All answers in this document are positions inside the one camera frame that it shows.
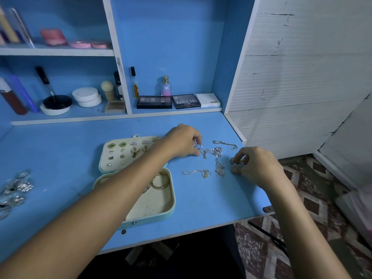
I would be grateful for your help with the person's left hand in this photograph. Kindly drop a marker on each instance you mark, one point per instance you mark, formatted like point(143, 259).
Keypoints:
point(183, 141)

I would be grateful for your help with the person's right hand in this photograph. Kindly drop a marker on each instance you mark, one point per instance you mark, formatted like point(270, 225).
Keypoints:
point(256, 165)

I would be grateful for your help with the gold dangling earring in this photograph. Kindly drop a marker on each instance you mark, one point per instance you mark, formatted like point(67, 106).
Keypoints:
point(135, 151)

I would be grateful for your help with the green stud earring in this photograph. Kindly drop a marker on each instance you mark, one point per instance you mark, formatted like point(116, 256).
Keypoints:
point(111, 145)
point(122, 144)

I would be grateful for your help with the cream jewellery box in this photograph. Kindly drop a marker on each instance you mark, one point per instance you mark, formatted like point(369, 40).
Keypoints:
point(154, 206)

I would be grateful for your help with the pile of silver rings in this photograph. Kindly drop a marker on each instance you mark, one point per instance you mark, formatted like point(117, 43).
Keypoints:
point(24, 186)

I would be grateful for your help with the person's left forearm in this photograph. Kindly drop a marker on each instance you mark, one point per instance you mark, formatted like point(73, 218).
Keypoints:
point(75, 223)

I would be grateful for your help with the person's right forearm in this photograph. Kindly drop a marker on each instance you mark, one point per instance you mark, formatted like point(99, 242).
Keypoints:
point(308, 238)

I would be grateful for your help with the white flat box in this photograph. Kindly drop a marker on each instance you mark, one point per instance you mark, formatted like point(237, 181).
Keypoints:
point(208, 100)

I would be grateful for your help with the person's dark clothing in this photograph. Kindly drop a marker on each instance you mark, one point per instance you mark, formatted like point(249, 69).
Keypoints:
point(192, 258)

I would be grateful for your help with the black lettered eyeshadow palette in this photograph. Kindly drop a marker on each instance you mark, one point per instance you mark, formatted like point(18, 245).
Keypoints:
point(186, 101)

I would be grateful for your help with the dark eyeshadow palette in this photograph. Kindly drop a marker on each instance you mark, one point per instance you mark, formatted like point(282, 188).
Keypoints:
point(154, 102)

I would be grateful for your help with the small pink perfume bottle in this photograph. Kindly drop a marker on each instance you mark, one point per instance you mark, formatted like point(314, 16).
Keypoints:
point(166, 87)

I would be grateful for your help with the thin dark cosmetic bottle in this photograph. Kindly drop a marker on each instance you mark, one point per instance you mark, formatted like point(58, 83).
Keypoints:
point(135, 83)

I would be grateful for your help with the square brown powder compact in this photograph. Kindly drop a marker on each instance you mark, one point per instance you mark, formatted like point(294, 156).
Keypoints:
point(115, 107)

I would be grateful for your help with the black cosmetic bottle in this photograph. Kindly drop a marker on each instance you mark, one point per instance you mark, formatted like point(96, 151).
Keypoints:
point(118, 85)

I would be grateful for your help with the beige makeup sponge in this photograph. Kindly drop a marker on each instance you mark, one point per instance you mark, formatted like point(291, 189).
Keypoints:
point(107, 89)

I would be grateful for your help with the white slatted cabinet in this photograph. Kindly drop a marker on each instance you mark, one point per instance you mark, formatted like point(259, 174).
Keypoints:
point(296, 78)

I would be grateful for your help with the white round cream jar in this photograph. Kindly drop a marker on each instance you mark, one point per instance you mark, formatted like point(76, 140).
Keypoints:
point(87, 96)

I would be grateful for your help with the pale plastic bag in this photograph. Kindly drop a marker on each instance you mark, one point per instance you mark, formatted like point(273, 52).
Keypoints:
point(355, 212)

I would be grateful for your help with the pink flat compact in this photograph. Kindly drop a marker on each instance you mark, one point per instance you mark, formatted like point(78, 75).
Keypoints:
point(80, 44)
point(100, 44)

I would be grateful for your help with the white shelf unit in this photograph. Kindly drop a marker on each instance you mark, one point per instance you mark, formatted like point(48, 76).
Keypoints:
point(116, 32)

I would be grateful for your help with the black makeup brush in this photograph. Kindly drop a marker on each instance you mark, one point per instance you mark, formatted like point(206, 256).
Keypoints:
point(43, 78)

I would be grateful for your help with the pink round jar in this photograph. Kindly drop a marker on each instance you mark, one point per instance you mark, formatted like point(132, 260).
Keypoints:
point(53, 36)

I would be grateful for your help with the blue cosmetic tube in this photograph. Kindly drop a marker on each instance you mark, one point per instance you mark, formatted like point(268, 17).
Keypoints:
point(22, 93)

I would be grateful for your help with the brown lipstick tube white cap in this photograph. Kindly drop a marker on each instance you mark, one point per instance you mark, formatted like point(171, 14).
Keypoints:
point(11, 98)

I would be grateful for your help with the short beige cosmetic tube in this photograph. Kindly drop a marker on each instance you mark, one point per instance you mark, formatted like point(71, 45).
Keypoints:
point(9, 26)

